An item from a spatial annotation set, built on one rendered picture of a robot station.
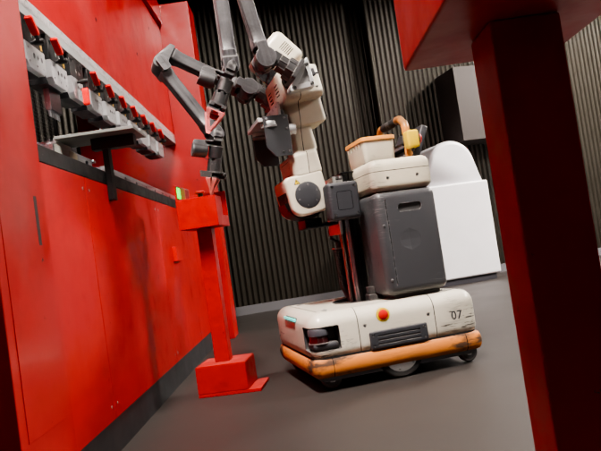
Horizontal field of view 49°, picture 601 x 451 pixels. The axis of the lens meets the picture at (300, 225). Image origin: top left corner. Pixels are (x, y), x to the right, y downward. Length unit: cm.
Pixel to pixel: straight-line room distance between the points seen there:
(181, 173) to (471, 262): 287
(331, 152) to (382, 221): 396
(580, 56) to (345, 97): 274
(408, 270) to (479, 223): 370
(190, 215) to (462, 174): 393
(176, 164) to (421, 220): 233
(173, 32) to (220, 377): 272
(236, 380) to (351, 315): 54
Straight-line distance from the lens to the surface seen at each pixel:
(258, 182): 618
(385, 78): 662
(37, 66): 222
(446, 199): 603
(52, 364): 139
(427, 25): 58
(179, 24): 469
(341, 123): 648
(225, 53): 247
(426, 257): 252
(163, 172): 449
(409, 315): 245
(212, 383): 264
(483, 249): 616
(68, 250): 185
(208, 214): 258
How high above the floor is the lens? 51
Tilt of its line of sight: 2 degrees up
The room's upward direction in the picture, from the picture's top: 8 degrees counter-clockwise
